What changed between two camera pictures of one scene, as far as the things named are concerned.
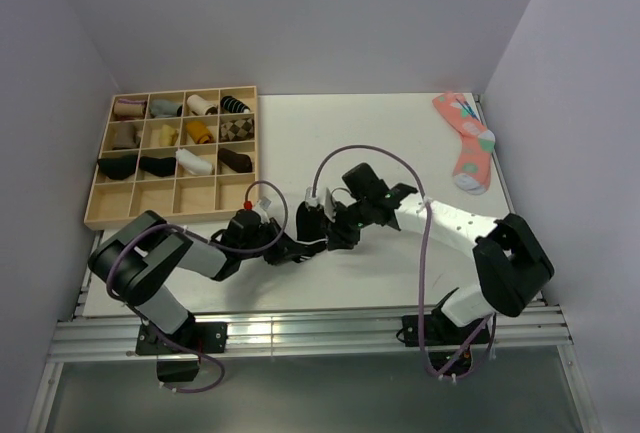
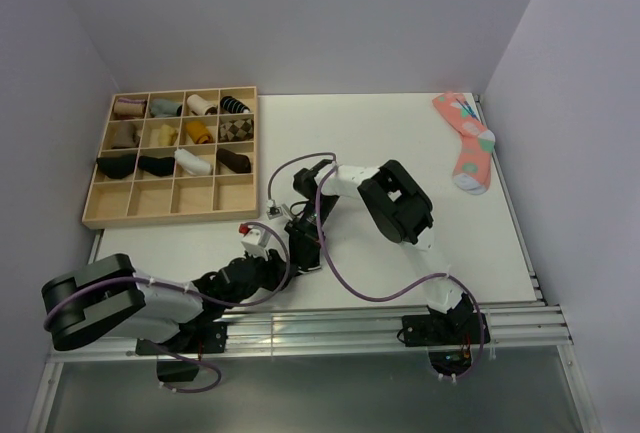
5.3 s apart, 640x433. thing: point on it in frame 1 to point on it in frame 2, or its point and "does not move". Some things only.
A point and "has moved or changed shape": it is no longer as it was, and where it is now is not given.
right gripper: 338,237 to 307,240
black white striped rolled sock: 231,104 does not move
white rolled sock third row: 193,163 does not move
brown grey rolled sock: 125,136 does not move
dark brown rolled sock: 237,161 does not move
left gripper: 284,249 to 276,270
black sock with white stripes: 311,231 has moved or changed shape
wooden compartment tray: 183,153 does not move
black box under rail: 177,370 does not move
